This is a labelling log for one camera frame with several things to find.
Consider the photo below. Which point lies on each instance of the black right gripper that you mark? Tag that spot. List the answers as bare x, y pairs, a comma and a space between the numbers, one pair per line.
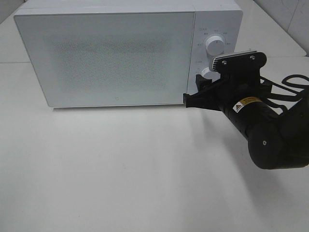
241, 102

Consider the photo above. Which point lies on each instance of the white round knob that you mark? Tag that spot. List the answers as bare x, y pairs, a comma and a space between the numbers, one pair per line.
208, 74
215, 44

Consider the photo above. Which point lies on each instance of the white microwave door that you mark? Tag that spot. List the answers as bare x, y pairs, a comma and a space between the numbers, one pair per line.
88, 60

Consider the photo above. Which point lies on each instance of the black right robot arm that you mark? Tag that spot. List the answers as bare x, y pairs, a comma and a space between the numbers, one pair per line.
290, 147

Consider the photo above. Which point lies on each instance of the white microwave oven body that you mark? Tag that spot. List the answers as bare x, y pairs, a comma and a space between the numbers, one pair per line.
211, 17

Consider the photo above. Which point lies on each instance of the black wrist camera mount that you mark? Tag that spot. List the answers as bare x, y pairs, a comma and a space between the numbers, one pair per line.
244, 65

